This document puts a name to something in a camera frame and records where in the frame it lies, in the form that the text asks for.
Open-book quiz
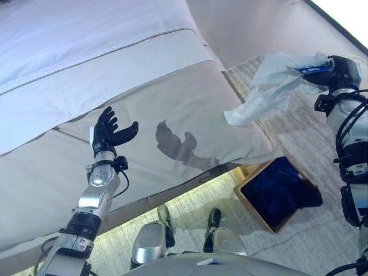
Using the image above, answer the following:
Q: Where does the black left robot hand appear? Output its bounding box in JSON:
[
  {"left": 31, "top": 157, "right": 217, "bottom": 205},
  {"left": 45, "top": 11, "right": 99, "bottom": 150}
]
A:
[{"left": 89, "top": 106, "right": 140, "bottom": 155}]

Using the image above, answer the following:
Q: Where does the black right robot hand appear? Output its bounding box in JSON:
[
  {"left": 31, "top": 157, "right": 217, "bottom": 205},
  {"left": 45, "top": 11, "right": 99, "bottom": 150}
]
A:
[{"left": 303, "top": 55, "right": 363, "bottom": 92}]

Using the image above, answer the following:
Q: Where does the white garment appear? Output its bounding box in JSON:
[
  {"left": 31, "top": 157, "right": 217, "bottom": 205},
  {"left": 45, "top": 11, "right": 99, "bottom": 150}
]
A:
[{"left": 223, "top": 51, "right": 336, "bottom": 127}]

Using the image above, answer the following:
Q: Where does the dark blue garment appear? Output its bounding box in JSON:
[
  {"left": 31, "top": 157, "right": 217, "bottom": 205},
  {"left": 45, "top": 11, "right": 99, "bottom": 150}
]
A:
[{"left": 240, "top": 157, "right": 307, "bottom": 228}]

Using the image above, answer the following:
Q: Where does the beige bed cover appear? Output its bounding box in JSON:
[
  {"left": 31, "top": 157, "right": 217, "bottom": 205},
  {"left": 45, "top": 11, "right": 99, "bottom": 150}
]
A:
[{"left": 0, "top": 59, "right": 284, "bottom": 254}]

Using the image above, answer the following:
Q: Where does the brown wicker basket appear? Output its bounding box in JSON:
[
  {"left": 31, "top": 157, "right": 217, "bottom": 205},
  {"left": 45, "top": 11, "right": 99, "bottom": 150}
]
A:
[{"left": 233, "top": 156, "right": 320, "bottom": 234}]

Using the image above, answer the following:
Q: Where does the grey striped rug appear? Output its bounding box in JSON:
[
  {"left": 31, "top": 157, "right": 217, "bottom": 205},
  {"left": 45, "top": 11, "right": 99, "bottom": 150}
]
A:
[{"left": 11, "top": 54, "right": 368, "bottom": 276}]

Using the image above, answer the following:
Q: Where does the white duvet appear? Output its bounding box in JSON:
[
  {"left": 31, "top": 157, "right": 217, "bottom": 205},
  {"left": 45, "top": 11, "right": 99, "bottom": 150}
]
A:
[{"left": 0, "top": 0, "right": 215, "bottom": 156}]

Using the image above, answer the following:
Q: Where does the silver left robot leg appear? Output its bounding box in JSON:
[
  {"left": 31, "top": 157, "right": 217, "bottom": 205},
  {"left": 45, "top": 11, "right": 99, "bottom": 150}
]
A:
[{"left": 131, "top": 204, "right": 176, "bottom": 270}]

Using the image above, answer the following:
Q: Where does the silver robot leg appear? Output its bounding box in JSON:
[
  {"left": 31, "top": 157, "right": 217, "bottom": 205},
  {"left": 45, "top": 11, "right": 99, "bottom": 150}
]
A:
[
  {"left": 131, "top": 204, "right": 176, "bottom": 270},
  {"left": 202, "top": 207, "right": 248, "bottom": 256}
]

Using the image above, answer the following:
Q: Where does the silver right robot leg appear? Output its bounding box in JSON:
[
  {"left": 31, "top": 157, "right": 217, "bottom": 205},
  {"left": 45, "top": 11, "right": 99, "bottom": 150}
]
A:
[{"left": 202, "top": 207, "right": 248, "bottom": 256}]

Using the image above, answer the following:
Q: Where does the grey robot torso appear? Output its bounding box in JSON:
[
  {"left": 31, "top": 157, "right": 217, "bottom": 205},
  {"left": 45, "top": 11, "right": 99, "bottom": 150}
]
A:
[{"left": 123, "top": 252, "right": 311, "bottom": 276}]

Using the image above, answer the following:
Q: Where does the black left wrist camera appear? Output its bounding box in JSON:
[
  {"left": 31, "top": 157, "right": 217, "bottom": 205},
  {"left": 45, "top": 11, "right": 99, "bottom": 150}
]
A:
[{"left": 114, "top": 156, "right": 129, "bottom": 173}]

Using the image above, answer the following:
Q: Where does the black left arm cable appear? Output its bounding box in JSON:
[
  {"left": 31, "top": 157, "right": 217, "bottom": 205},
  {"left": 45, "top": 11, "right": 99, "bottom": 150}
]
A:
[{"left": 113, "top": 169, "right": 130, "bottom": 199}]

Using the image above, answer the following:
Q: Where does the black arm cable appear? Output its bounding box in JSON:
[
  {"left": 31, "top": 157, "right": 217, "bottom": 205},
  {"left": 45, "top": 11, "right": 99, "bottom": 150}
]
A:
[
  {"left": 113, "top": 169, "right": 130, "bottom": 199},
  {"left": 335, "top": 89, "right": 368, "bottom": 185}
]

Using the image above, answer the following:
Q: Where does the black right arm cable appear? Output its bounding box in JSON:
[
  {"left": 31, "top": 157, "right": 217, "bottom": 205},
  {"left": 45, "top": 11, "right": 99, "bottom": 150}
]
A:
[{"left": 335, "top": 89, "right": 368, "bottom": 185}]

